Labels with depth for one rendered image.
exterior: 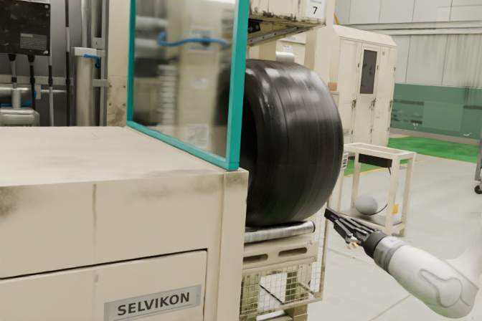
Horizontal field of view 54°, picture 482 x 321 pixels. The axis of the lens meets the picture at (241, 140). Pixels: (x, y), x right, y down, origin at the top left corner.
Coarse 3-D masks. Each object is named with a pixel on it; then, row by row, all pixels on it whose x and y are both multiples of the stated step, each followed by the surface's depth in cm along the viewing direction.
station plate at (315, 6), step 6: (312, 0) 188; (318, 0) 190; (324, 0) 191; (306, 6) 188; (312, 6) 189; (318, 6) 190; (306, 12) 188; (312, 12) 189; (318, 12) 191; (318, 18) 191
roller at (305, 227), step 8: (280, 224) 158; (288, 224) 159; (296, 224) 160; (304, 224) 161; (312, 224) 163; (248, 232) 150; (256, 232) 151; (264, 232) 153; (272, 232) 154; (280, 232) 156; (288, 232) 157; (296, 232) 159; (304, 232) 161; (312, 232) 164; (248, 240) 150; (256, 240) 152
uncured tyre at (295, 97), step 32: (256, 64) 150; (288, 64) 156; (256, 96) 143; (288, 96) 141; (320, 96) 147; (256, 128) 142; (288, 128) 137; (320, 128) 143; (256, 160) 193; (288, 160) 137; (320, 160) 143; (256, 192) 144; (288, 192) 141; (320, 192) 148; (256, 224) 153
